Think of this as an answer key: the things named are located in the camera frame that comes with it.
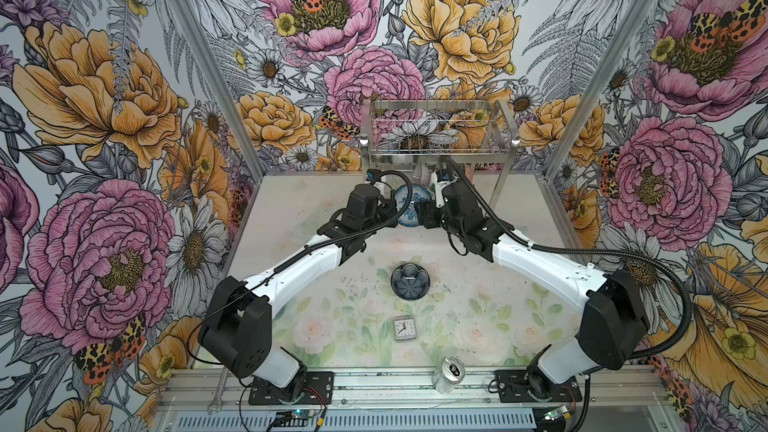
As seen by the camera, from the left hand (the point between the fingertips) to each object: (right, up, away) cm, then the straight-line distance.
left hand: (394, 209), depth 84 cm
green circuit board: (-24, -50, -12) cm, 56 cm away
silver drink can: (+12, -34, -19) cm, 41 cm away
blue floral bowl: (+7, +4, +1) cm, 8 cm away
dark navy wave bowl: (+5, -22, +7) cm, 24 cm away
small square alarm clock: (+3, -32, -2) cm, 32 cm away
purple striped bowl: (+7, +9, -9) cm, 15 cm away
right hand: (+9, -1, 0) cm, 9 cm away
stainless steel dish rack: (+16, +28, +28) cm, 42 cm away
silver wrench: (-42, -46, -11) cm, 64 cm away
